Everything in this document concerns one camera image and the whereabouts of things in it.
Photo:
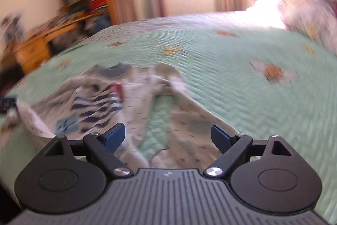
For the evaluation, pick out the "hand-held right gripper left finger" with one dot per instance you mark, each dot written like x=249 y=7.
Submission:
x=115 y=136

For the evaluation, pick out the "white star-print shirt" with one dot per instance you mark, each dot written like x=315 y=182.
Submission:
x=137 y=98

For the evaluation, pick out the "wooden desk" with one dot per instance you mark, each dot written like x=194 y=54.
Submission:
x=34 y=51

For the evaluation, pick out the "blue bundle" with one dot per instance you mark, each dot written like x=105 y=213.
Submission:
x=99 y=22

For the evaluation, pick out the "floral folded quilt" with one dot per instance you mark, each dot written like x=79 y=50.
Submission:
x=297 y=11

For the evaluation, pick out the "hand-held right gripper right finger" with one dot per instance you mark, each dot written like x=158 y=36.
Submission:
x=219 y=136

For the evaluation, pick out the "green quilted bedspread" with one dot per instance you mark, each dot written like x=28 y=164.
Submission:
x=237 y=88

